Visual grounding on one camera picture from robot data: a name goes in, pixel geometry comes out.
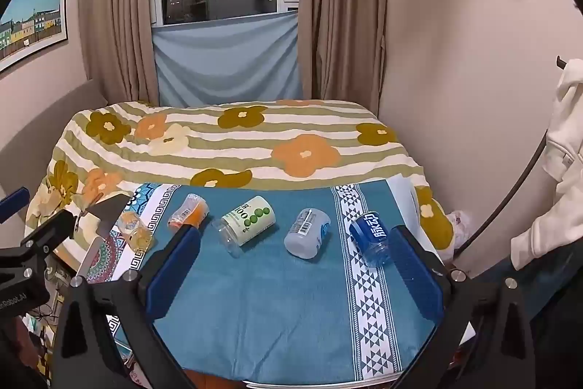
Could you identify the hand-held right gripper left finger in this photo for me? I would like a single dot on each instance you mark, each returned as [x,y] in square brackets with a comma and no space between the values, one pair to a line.
[175,266]

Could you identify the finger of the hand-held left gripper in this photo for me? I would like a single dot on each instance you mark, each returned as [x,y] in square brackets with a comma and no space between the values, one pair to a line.
[12,203]
[50,229]

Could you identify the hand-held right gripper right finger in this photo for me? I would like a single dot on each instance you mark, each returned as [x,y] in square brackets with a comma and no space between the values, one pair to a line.
[419,277]

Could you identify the yellow drink bottle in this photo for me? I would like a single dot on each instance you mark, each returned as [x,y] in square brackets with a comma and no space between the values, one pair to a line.
[136,232]

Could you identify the orange drink bottle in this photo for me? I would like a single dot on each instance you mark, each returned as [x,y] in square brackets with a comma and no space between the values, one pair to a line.
[189,211]

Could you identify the dark blue bottle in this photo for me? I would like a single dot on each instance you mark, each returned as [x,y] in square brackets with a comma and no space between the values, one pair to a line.
[371,238]

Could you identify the green label clear bottle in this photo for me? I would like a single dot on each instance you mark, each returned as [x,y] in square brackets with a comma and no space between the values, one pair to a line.
[248,222]

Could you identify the grey white-label cup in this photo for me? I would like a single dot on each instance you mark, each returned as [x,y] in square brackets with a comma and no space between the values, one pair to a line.
[306,234]

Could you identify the mandala patterned cloth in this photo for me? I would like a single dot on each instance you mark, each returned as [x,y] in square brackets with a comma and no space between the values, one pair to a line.
[109,257]

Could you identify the white plastic bag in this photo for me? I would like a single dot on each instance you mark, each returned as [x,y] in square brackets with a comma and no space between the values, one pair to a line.
[459,222]

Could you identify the blue towel with patterned stripe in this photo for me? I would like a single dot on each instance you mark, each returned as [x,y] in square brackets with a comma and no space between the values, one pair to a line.
[282,307]

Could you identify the black curved tube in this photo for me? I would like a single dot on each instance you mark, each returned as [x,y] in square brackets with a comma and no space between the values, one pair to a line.
[505,197]

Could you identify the dark blue jeans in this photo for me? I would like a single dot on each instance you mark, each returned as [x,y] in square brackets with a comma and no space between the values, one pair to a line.
[537,284]

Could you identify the striped floral blanket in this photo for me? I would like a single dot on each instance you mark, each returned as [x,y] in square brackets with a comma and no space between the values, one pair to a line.
[255,143]

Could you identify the white hoodie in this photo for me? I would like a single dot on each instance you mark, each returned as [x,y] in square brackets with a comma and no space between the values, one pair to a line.
[558,170]

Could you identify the light blue cloth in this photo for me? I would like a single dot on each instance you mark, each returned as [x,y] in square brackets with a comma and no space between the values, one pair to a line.
[227,61]

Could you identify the beige curtain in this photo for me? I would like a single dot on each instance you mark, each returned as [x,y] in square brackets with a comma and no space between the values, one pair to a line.
[118,10]
[341,10]

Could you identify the wall poster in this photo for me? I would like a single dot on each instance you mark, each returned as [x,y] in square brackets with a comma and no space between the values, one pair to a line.
[32,22]

